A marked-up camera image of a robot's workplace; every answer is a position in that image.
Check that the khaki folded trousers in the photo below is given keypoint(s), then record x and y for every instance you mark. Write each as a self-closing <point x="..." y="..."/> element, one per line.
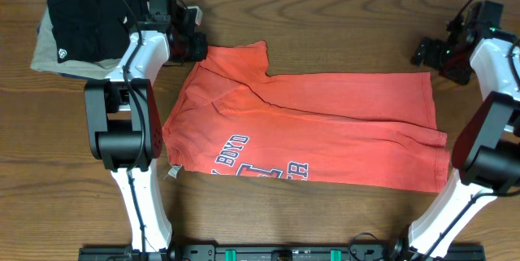
<point x="53" y="57"/>

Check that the black folded garment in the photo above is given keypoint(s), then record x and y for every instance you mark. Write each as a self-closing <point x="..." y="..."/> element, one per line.
<point x="93" y="30"/>

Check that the red printed t-shirt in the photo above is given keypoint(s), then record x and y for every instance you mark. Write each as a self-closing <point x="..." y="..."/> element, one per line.
<point x="231" y="118"/>

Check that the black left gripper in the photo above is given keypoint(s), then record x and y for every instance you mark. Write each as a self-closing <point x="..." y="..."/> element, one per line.
<point x="203" y="48"/>

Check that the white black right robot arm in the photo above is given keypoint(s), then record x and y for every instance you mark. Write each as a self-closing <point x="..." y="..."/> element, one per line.
<point x="485" y="167"/>

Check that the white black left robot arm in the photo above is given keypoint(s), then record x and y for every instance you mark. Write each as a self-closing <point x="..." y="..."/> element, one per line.
<point x="125" y="133"/>

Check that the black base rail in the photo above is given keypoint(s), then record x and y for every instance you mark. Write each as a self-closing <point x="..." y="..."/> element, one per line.
<point x="358" y="251"/>

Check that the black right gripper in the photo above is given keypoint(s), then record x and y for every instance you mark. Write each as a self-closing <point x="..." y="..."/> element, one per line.
<point x="434" y="59"/>

